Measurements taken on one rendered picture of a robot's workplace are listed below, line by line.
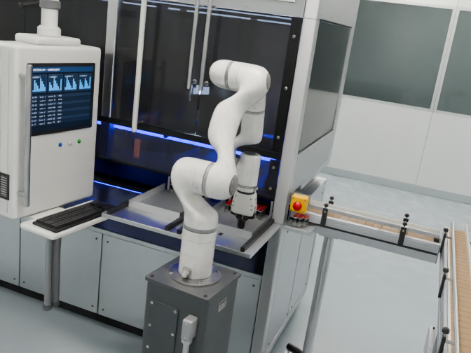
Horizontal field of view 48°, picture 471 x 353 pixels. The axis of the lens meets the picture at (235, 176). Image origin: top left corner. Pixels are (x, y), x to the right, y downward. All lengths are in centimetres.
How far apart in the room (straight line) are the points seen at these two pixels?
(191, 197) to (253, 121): 44
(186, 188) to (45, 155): 90
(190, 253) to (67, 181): 98
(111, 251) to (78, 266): 25
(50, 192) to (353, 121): 500
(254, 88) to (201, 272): 66
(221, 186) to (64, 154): 106
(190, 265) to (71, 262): 137
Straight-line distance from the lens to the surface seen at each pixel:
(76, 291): 319
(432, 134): 693
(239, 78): 188
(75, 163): 267
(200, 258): 186
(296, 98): 235
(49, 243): 286
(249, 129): 209
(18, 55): 234
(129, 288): 298
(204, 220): 181
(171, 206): 253
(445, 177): 703
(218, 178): 174
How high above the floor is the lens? 174
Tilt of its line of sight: 16 degrees down
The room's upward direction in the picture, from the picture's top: 8 degrees clockwise
